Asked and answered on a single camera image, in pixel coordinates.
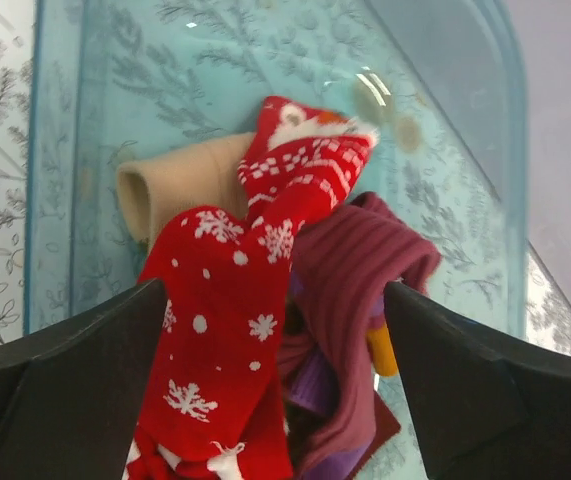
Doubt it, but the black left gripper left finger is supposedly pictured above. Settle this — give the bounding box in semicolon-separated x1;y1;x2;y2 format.
0;280;166;480

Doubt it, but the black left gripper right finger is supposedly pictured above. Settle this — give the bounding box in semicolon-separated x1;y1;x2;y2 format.
384;282;571;480

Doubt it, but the maroon sock with orange cuff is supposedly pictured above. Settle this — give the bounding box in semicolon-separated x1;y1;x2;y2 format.
284;324;400;421

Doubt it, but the red sock with white pattern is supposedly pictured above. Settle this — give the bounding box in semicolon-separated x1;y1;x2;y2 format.
133;96;379;479

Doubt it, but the maroon purple striped sock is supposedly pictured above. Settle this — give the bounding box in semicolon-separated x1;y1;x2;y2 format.
278;192;441;479

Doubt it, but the beige striped sock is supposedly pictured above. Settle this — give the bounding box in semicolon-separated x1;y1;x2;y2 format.
116;133;254;247

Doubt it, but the teal transparent plastic basin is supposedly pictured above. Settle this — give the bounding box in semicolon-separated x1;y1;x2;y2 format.
22;0;531;480

